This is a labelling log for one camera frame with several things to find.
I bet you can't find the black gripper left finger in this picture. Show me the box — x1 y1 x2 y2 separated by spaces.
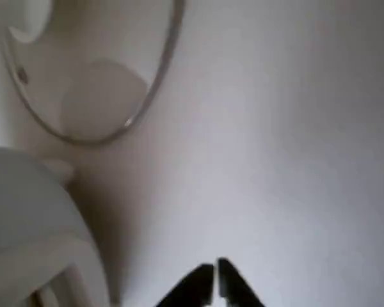
156 262 216 307

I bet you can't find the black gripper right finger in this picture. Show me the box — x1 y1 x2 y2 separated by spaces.
216 257 265 307

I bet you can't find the glass lid with white knob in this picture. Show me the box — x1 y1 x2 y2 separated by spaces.
0 0 186 145

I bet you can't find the white rice cooker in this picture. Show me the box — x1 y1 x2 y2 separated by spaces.
0 145 122 307

